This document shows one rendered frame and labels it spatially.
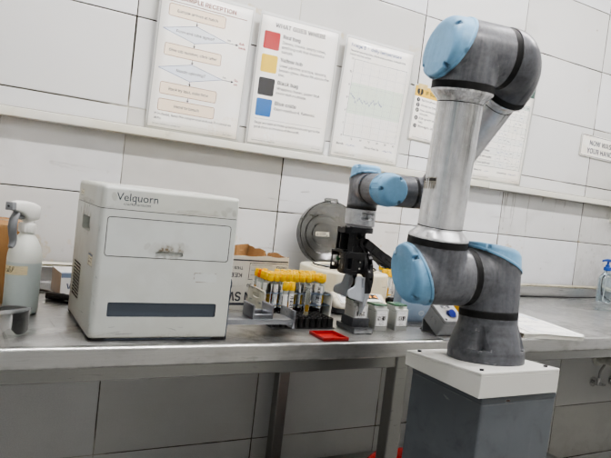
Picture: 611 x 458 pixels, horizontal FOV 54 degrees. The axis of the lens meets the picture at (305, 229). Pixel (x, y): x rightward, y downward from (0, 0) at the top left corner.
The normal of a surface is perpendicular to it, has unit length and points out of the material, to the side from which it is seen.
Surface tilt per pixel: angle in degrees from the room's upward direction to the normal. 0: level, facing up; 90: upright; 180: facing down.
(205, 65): 93
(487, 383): 90
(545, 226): 90
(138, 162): 90
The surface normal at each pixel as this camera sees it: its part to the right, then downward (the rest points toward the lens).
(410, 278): -0.95, 0.05
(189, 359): 0.48, 0.11
